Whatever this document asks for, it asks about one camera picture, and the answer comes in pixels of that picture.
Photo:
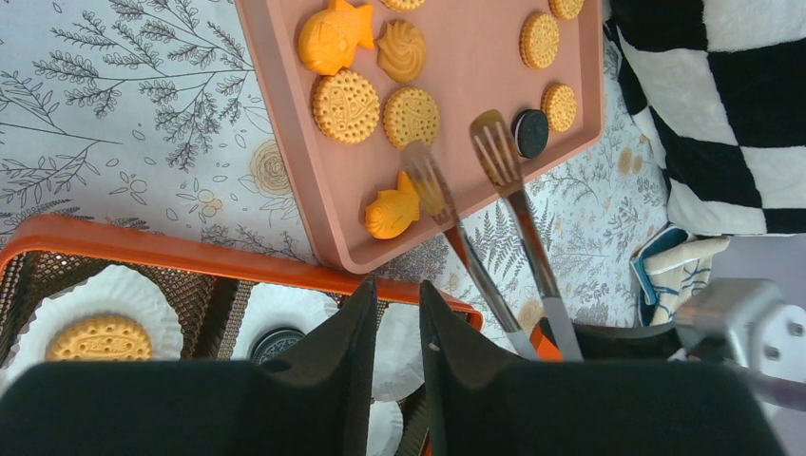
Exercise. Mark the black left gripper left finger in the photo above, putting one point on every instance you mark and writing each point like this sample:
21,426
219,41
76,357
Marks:
312,399

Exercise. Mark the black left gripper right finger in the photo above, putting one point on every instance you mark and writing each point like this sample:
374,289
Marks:
484,400

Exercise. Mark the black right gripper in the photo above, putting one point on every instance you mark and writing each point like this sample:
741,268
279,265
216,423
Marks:
616,343

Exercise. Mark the orange box lid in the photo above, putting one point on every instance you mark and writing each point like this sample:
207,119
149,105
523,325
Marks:
546,349

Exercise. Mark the black sandwich cookie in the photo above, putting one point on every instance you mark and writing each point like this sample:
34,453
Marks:
273,343
530,131

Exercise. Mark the yellow round biscuit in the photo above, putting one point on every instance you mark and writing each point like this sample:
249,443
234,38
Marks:
411,114
346,107
101,338
560,107
539,40
403,5
566,9

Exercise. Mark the orange cookie box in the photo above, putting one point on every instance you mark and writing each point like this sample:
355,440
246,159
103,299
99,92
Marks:
205,284

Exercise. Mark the pink cookie tray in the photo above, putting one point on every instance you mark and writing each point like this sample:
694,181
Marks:
473,65

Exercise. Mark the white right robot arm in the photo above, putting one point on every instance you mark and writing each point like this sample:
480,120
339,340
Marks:
745,324

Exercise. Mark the white paper cup liner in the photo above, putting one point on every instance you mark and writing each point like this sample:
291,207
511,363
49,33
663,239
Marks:
115,290
271,307
398,366
385,429

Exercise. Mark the beige blue printed cloth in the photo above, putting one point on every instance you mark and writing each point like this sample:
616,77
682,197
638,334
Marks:
670,268

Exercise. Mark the orange fish cookie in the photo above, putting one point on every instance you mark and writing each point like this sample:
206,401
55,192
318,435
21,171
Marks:
393,210
330,38

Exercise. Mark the black white checkered pillow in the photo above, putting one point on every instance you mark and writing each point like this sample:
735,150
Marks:
718,89

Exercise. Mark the swirl butter cookie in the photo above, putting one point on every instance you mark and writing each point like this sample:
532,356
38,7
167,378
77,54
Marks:
402,51

